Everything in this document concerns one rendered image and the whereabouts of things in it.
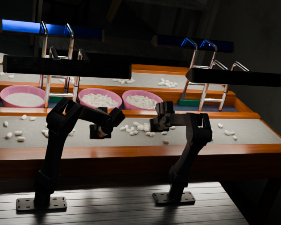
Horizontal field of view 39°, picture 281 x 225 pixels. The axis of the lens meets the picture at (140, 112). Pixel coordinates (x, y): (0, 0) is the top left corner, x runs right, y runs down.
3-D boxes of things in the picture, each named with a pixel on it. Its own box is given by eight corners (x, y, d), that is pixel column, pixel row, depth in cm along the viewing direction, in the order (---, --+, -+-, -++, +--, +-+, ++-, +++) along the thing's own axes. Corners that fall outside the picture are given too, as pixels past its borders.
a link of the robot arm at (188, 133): (162, 112, 186) (193, 112, 158) (179, 113, 190) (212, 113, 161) (162, 138, 186) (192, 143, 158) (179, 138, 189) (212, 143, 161)
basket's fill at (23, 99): (46, 118, 220) (47, 110, 218) (4, 118, 212) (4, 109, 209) (41, 100, 238) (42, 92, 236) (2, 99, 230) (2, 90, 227)
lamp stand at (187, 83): (203, 106, 281) (221, 47, 261) (178, 105, 273) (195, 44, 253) (192, 94, 296) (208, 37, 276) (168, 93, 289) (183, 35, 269)
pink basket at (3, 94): (57, 111, 232) (59, 97, 227) (25, 127, 210) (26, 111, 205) (22, 95, 241) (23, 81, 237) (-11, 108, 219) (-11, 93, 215)
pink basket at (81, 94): (127, 118, 242) (130, 104, 238) (92, 125, 225) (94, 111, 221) (103, 98, 259) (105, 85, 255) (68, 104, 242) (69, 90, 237)
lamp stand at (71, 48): (68, 102, 244) (77, 33, 224) (35, 102, 237) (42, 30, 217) (63, 89, 260) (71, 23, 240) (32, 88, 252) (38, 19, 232)
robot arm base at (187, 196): (155, 181, 178) (160, 190, 173) (194, 179, 185) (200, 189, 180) (151, 194, 182) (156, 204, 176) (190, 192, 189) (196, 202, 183)
